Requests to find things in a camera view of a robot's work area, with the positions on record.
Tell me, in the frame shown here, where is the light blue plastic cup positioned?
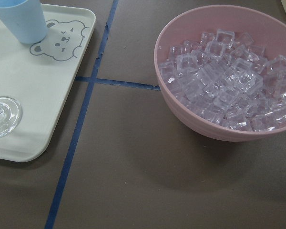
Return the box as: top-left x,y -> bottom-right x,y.
0,0 -> 48,44

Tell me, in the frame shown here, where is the cream bear tray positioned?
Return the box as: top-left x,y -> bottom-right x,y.
0,4 -> 96,162

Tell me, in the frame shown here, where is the pink bowl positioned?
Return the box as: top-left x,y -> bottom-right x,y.
153,5 -> 286,142

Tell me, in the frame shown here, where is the clear wine glass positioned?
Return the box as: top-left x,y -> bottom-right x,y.
0,96 -> 23,138

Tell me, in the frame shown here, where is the pile of clear ice cubes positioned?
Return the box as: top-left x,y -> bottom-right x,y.
158,29 -> 286,132

